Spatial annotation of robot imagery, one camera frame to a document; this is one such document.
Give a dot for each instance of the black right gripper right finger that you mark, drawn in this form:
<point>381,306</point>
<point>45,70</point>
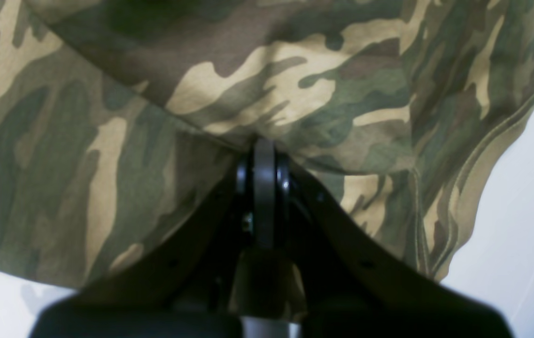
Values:
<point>353,287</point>

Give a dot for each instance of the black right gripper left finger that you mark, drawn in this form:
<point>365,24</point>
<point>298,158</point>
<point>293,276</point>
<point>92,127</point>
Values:
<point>181,289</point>

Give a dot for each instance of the camouflage T-shirt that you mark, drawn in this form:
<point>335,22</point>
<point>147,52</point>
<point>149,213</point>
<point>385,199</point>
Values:
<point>118,116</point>

